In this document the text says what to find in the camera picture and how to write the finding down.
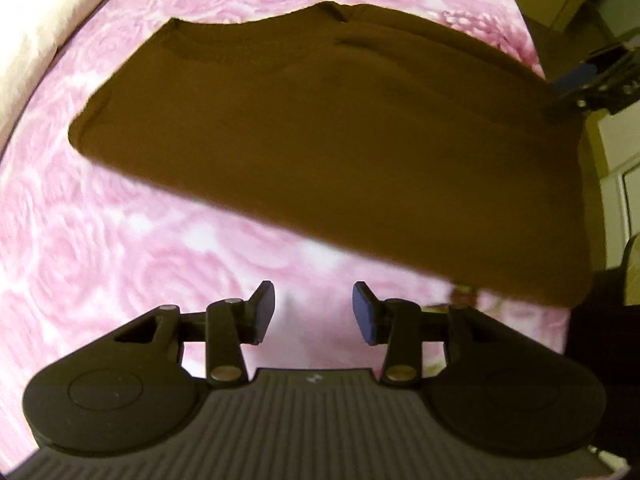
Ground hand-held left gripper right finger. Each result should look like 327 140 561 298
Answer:
352 281 508 386

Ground pink floral bed sheet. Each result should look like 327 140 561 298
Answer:
0 0 573 461

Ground dark furniture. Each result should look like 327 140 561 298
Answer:
567 232 640 461

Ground white quilted pillow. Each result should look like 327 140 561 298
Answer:
0 0 151 146

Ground white door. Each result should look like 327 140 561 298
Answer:
597 160 640 271

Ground brown garment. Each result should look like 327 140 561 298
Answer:
67 2 596 308

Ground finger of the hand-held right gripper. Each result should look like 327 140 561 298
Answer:
550 55 640 113
589 44 640 67

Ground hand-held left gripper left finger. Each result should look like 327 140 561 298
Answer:
115 281 277 387

